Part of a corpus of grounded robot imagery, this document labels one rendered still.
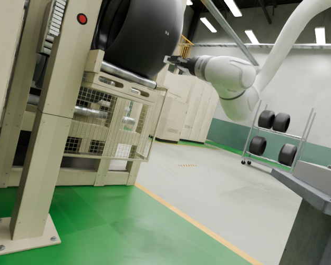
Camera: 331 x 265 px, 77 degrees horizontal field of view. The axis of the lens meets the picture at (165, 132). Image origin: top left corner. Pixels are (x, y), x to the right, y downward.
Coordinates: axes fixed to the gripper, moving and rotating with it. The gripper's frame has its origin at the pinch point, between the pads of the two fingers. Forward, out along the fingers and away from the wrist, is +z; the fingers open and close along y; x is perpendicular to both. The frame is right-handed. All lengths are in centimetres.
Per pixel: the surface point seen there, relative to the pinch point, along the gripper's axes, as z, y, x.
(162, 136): 335, -322, 133
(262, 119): 196, -526, -10
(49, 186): 16, 29, 76
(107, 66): 17.0, 19.3, 12.8
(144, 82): 17.0, -2.7, 13.5
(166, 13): 9.8, 3.5, -19.0
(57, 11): 28, 42, 0
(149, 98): 13.7, -6.7, 20.3
